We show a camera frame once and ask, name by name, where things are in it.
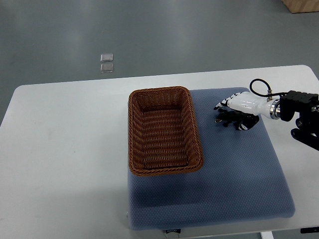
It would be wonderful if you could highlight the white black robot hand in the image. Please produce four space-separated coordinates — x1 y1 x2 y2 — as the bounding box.
214 92 280 131

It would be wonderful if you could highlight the dark toy crocodile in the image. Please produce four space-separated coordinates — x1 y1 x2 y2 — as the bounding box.
214 108 246 130

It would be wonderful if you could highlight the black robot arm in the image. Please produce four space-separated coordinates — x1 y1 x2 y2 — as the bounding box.
280 91 319 150

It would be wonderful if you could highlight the brown wicker basket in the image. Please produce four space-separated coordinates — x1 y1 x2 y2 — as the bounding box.
128 86 204 176

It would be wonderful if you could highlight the blue foam cushion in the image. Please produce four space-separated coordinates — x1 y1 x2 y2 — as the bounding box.
128 88 295 231

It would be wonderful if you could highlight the wooden box corner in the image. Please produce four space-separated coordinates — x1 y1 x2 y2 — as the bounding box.
282 0 319 13

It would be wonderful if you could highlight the lower metal floor plate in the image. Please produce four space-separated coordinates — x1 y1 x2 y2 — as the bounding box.
100 63 114 73

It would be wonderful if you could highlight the metal floor plate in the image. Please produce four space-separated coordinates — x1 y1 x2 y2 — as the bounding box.
100 63 114 73
100 53 114 62

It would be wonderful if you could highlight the black table control panel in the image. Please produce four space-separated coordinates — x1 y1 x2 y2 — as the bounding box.
300 227 319 234

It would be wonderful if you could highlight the upper metal floor plate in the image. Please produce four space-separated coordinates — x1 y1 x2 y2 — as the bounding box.
100 53 114 62

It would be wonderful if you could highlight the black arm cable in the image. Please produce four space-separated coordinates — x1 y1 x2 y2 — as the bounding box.
250 79 290 100

